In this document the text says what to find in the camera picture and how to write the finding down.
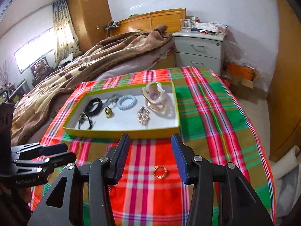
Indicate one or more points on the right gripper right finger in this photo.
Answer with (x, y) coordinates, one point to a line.
(239, 204)

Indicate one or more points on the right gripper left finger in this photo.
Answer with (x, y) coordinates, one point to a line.
(62, 204)

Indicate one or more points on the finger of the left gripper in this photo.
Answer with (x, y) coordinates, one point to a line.
(50, 162)
(35, 150)

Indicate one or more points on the gold rhinestone hair clip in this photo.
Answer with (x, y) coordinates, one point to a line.
(143, 116)

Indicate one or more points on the translucent pink hair claw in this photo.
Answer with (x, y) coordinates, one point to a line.
(155, 96)

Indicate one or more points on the white paper towel roll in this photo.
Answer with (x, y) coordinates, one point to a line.
(287, 163)

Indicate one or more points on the brown patterned blanket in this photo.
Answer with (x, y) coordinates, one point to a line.
(33, 110)

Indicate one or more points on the yellow-green shallow cardboard box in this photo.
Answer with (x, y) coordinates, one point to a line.
(161, 125)

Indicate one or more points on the wooden door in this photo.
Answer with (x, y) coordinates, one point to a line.
(284, 91)

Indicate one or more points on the dotted window curtain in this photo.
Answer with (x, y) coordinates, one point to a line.
(66, 38)

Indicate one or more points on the orange storage box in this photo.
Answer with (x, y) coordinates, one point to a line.
(240, 71)

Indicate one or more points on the white bedside nightstand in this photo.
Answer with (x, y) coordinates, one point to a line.
(199, 50)

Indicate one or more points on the wooden wardrobe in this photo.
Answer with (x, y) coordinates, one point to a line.
(89, 17)

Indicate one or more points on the clear glass cup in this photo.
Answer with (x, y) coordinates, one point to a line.
(186, 25)

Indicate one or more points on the wooden bed headboard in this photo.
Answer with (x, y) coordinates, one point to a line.
(149, 21)

